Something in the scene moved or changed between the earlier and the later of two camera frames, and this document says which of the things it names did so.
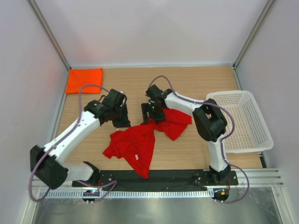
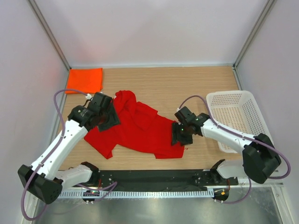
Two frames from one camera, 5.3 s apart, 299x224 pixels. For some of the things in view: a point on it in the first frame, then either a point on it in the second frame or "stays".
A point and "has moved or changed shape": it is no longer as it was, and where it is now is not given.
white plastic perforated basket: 250,133 stays
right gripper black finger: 145,108 to 175,137
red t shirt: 136,143 has moved or changed shape
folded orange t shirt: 78,77 stays
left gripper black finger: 119,122 to 104,126
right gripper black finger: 159,116 to 186,139
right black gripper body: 153,108 to 182,129
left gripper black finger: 122,120 to 112,117
